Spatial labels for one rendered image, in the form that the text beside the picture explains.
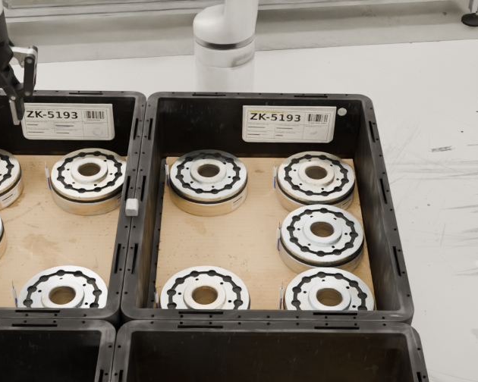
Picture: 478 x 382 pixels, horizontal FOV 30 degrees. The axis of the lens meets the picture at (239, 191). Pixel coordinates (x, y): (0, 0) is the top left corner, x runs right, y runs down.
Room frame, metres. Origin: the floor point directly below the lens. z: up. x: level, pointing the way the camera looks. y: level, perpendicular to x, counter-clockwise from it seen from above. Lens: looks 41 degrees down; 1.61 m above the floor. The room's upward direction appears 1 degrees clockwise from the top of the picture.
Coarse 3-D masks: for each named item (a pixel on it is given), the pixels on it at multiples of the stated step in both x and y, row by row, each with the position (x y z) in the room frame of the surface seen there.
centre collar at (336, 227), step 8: (320, 216) 0.81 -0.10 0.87; (304, 224) 0.79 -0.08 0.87; (312, 224) 0.79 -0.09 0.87; (328, 224) 0.80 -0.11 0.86; (336, 224) 0.79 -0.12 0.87; (304, 232) 0.78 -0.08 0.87; (336, 232) 0.78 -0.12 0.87; (312, 240) 0.77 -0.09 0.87; (320, 240) 0.77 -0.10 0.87; (328, 240) 0.77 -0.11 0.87; (336, 240) 0.77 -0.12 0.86
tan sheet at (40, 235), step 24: (24, 168) 0.93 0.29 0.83; (48, 168) 0.93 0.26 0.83; (24, 192) 0.88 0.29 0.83; (48, 192) 0.88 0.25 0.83; (0, 216) 0.83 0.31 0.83; (24, 216) 0.84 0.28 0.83; (48, 216) 0.84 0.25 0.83; (72, 216) 0.84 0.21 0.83; (96, 216) 0.84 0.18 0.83; (24, 240) 0.79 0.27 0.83; (48, 240) 0.79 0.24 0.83; (72, 240) 0.79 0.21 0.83; (96, 240) 0.79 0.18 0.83; (0, 264) 0.75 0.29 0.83; (24, 264) 0.75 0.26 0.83; (48, 264) 0.75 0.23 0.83; (72, 264) 0.75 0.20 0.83; (96, 264) 0.75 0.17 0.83; (0, 288) 0.71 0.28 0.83
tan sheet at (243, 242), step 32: (256, 160) 0.96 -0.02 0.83; (352, 160) 0.97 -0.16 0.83; (256, 192) 0.89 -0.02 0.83; (192, 224) 0.83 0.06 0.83; (224, 224) 0.83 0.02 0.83; (256, 224) 0.83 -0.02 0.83; (160, 256) 0.77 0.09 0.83; (192, 256) 0.77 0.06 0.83; (224, 256) 0.77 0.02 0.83; (256, 256) 0.77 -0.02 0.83; (160, 288) 0.72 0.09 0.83; (256, 288) 0.72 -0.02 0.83
